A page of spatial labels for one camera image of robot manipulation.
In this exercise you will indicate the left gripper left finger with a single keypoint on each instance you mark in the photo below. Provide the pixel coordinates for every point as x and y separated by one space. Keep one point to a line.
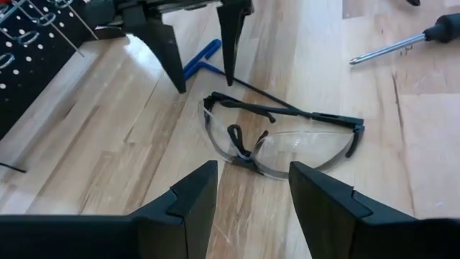
183 223

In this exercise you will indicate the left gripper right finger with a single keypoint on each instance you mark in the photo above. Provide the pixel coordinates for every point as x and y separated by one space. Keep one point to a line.
334 223

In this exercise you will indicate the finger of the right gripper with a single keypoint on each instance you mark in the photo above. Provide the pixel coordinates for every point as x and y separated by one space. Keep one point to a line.
158 39
231 28

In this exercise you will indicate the black metal pegboard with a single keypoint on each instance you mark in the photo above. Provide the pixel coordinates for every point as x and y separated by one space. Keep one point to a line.
21 90

